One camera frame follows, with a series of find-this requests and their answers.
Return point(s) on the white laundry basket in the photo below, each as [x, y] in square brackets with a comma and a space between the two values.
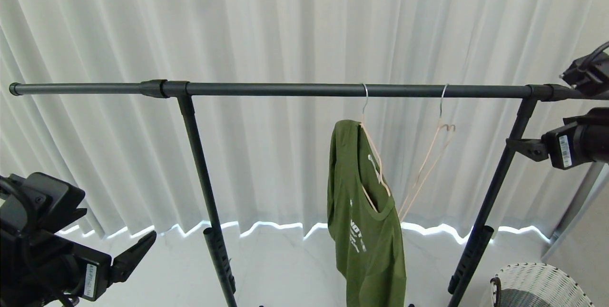
[537, 278]

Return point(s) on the black clothes rack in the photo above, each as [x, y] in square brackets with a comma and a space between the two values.
[285, 90]

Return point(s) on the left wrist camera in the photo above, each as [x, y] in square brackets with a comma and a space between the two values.
[43, 197]

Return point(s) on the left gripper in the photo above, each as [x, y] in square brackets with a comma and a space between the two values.
[47, 269]

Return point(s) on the pink clothes hanger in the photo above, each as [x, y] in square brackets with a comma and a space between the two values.
[442, 102]
[365, 102]

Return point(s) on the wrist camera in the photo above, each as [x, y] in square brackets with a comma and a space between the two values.
[43, 197]
[590, 76]

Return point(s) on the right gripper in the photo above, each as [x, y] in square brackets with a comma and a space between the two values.
[585, 143]

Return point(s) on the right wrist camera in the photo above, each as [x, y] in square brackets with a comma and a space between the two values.
[590, 76]

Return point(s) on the white curtain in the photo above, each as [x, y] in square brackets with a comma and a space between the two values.
[190, 21]

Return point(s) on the green shirt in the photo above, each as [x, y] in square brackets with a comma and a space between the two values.
[366, 250]

